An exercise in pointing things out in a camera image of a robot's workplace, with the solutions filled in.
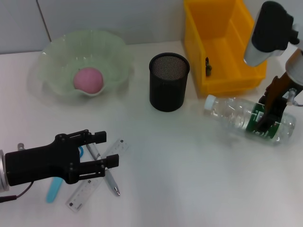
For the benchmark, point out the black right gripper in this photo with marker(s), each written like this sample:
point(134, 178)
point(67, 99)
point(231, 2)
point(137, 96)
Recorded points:
point(278, 92)

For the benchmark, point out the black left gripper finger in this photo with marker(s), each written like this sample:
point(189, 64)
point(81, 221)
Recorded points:
point(112, 161)

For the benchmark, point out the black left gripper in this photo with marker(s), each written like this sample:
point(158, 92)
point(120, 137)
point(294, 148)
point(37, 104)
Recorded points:
point(35, 165)

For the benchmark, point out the clear green-label water bottle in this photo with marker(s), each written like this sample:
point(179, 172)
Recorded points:
point(232, 113)

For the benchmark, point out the pink peach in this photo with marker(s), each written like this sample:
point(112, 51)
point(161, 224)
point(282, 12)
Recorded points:
point(88, 80)

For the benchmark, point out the grey white pen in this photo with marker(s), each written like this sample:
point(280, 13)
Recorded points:
point(113, 185)

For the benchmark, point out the transparent plastic ruler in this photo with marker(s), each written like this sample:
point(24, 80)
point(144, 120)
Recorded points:
point(78, 197)

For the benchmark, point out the blue scissors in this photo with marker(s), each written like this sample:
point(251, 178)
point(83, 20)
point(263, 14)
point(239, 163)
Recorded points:
point(53, 191)

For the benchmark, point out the black mesh pen holder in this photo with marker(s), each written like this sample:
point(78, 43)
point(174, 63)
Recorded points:
point(168, 92)

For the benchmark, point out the green glass fruit bowl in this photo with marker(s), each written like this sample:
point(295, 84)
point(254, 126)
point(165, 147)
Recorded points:
point(59, 54)

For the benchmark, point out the yellow plastic bin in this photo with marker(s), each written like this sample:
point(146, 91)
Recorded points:
point(220, 47)

